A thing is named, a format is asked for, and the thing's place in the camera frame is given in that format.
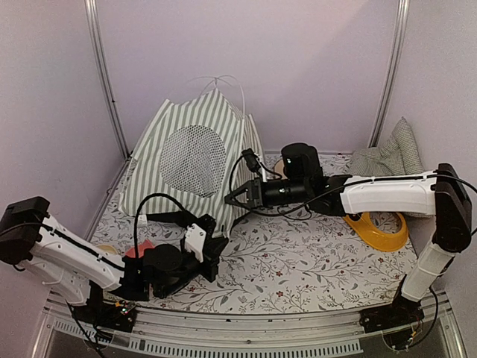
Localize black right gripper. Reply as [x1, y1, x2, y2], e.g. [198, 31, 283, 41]
[226, 173, 311, 207]

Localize green striped pet tent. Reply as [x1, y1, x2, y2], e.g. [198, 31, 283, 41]
[118, 75, 264, 237]

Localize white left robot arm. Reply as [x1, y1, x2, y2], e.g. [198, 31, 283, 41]
[1, 196, 228, 324]

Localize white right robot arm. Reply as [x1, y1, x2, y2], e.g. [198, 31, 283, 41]
[224, 142, 475, 325]

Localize pink pet bowl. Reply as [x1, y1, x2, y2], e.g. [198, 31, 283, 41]
[122, 239, 154, 260]

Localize cream pet bowl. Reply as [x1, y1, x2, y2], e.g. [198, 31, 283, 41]
[97, 244, 119, 255]

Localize yellow double pet bowl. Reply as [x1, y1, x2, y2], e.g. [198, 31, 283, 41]
[344, 212, 409, 252]

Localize round wooden floral plate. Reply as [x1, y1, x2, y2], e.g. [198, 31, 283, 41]
[273, 158, 286, 178]

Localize floral table mat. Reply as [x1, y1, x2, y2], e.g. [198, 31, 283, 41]
[80, 152, 424, 315]

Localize green checked cushion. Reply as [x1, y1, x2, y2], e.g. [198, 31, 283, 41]
[347, 117, 425, 177]

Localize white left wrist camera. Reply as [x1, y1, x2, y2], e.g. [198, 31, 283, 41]
[184, 224, 206, 263]

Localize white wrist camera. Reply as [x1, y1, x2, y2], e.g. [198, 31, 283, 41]
[184, 224, 206, 263]
[241, 148, 262, 175]

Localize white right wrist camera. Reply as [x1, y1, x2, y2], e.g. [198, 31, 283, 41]
[241, 148, 262, 175]

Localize front aluminium rail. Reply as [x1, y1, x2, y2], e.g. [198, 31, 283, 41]
[32, 292, 468, 357]

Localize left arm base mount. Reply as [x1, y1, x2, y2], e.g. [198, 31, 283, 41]
[73, 286, 137, 333]

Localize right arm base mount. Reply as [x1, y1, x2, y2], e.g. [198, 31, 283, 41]
[359, 302, 424, 333]

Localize aluminium frame post right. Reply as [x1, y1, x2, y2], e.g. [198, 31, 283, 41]
[367, 0, 410, 148]

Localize aluminium frame post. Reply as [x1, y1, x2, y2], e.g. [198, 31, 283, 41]
[84, 0, 130, 160]
[367, 0, 410, 148]

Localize aluminium frame post left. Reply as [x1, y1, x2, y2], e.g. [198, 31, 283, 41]
[84, 0, 130, 160]

